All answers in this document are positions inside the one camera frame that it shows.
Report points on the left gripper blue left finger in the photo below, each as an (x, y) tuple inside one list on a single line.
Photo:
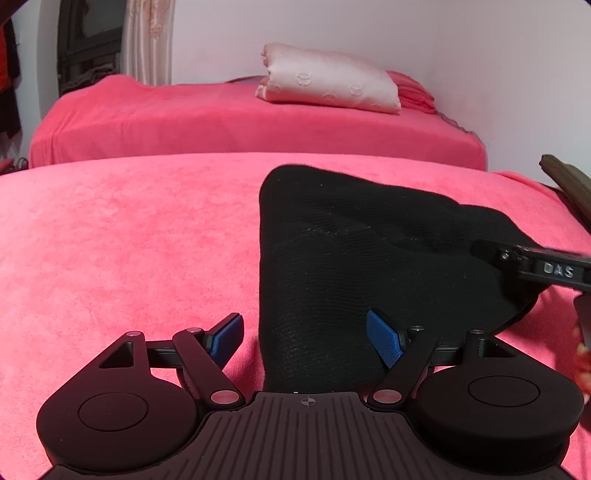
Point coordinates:
[(203, 354)]

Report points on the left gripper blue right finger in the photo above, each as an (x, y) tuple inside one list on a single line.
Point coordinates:
[(407, 354)]

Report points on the black knit pants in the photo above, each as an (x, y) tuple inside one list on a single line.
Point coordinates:
[(333, 247)]

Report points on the brown cushion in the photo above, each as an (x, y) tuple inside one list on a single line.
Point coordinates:
[(575, 184)]

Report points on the folded red blanket stack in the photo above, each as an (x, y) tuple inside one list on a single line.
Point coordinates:
[(412, 94)]

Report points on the far pink bed cover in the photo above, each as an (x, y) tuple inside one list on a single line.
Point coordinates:
[(120, 117)]

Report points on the hanging clothes on rack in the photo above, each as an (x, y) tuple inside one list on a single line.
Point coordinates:
[(9, 73)]

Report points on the folded pale pink quilt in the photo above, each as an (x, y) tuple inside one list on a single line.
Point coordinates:
[(326, 78)]

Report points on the pink floral curtain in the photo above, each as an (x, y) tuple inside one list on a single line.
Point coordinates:
[(147, 41)]

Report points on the dark window frame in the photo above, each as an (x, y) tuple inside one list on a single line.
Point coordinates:
[(89, 42)]

